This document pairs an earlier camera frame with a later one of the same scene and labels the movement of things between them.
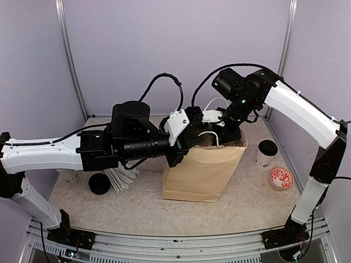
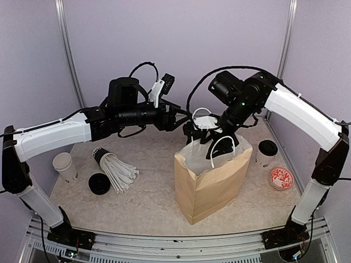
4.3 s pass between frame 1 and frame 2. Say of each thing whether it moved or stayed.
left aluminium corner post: stayed
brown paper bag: moved
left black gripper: moved
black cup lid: stayed
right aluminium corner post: stayed
